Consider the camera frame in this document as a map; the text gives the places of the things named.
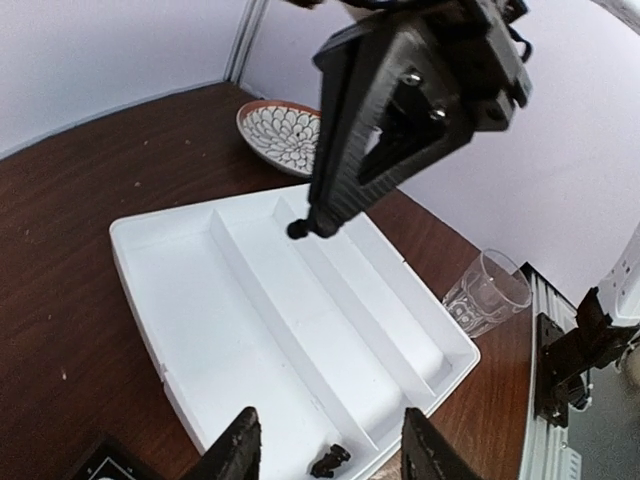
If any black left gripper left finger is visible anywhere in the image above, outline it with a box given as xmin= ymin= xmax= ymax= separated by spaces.
xmin=187 ymin=406 xmax=261 ymax=480

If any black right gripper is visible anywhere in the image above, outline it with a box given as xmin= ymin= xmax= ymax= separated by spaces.
xmin=307 ymin=1 xmax=533 ymax=238

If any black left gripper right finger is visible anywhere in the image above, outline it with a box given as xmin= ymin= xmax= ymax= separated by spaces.
xmin=401 ymin=407 xmax=481 ymax=480

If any black chess bishop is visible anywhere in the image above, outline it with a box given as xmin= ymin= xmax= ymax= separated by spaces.
xmin=310 ymin=444 xmax=351 ymax=478

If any black white chess board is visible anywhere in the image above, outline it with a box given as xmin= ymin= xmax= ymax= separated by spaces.
xmin=62 ymin=434 xmax=162 ymax=480

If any white plastic compartment tray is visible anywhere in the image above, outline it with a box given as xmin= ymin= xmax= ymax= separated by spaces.
xmin=109 ymin=185 xmax=480 ymax=479

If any patterned ceramic plate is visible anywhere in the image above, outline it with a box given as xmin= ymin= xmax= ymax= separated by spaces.
xmin=236 ymin=100 xmax=321 ymax=179

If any clear drinking glass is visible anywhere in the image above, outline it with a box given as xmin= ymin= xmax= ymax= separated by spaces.
xmin=442 ymin=249 xmax=532 ymax=339

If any front aluminium rail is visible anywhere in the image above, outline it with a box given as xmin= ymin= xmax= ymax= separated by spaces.
xmin=514 ymin=262 xmax=640 ymax=480

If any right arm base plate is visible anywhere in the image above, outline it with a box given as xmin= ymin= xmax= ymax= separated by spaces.
xmin=534 ymin=313 xmax=590 ymax=428

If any right aluminium frame post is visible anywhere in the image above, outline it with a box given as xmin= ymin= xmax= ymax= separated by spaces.
xmin=224 ymin=0 xmax=268 ymax=85

